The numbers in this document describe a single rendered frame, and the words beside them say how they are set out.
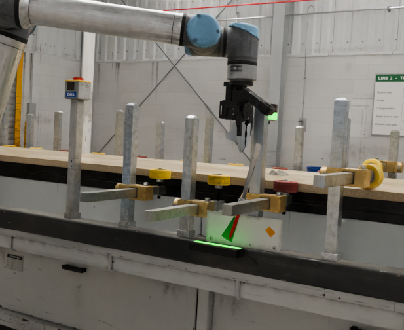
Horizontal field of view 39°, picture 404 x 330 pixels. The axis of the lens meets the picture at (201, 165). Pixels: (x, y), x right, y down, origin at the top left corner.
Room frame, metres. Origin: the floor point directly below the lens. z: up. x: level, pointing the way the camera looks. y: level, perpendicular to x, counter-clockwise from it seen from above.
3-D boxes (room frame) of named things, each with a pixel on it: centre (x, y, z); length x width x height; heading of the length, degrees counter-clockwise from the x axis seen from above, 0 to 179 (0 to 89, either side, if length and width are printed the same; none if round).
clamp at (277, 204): (1.77, -0.20, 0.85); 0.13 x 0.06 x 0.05; 60
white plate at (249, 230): (1.77, -0.14, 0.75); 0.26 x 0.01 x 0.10; 60
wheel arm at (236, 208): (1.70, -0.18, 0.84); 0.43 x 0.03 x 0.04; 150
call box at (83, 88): (2.16, 0.48, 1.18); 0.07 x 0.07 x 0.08; 60
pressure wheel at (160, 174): (2.13, 0.15, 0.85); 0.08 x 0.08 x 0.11
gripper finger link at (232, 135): (1.72, -0.09, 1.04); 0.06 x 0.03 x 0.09; 60
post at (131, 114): (2.03, 0.26, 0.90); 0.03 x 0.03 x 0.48; 60
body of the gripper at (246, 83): (1.73, -0.10, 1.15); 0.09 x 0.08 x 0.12; 60
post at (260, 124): (1.78, -0.18, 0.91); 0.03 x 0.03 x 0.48; 60
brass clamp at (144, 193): (2.02, 0.24, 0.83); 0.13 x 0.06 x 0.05; 60
